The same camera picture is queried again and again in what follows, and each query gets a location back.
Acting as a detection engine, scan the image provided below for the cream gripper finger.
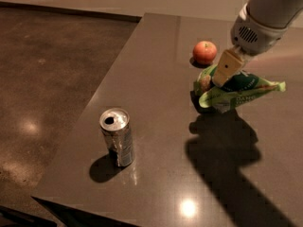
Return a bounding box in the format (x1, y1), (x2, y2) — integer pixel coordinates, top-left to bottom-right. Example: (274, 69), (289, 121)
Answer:
(212, 46), (245, 88)

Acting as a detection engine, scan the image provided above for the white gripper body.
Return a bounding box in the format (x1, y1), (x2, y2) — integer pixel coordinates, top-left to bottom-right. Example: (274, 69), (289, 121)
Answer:
(230, 4), (286, 56)

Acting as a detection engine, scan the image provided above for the green rice chip bag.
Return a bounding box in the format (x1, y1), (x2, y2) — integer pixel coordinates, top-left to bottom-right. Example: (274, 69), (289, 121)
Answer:
(193, 64), (286, 114)

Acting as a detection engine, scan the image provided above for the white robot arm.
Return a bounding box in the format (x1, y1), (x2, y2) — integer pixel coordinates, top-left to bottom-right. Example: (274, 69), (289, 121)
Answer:
(212, 0), (303, 87)

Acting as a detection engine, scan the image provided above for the red apple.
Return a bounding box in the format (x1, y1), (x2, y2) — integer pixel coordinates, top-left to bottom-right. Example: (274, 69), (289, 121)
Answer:
(192, 41), (217, 64)

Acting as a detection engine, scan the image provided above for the silver drink can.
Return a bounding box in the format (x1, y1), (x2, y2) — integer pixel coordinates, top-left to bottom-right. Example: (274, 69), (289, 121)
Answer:
(99, 108), (134, 167)

